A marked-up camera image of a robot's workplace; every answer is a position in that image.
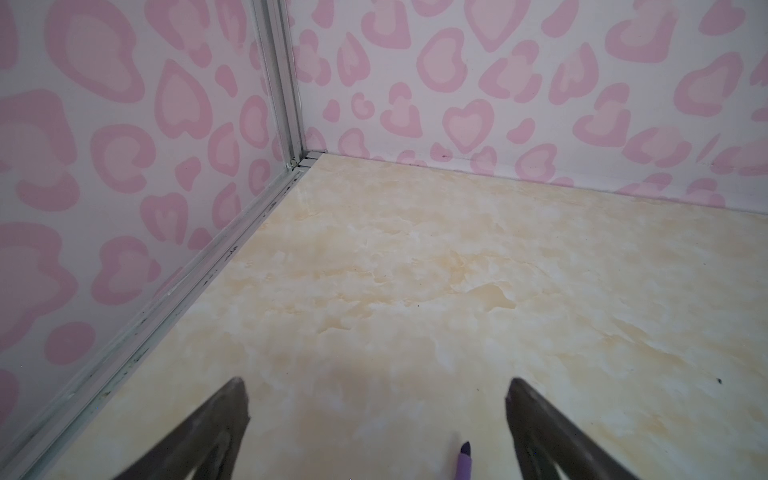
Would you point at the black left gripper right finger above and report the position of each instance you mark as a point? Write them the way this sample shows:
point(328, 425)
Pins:
point(548, 445)

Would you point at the purple marker pen right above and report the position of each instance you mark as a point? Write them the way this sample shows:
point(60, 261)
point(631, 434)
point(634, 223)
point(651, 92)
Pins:
point(463, 470)

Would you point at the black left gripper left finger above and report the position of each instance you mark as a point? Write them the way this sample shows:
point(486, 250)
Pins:
point(205, 445)

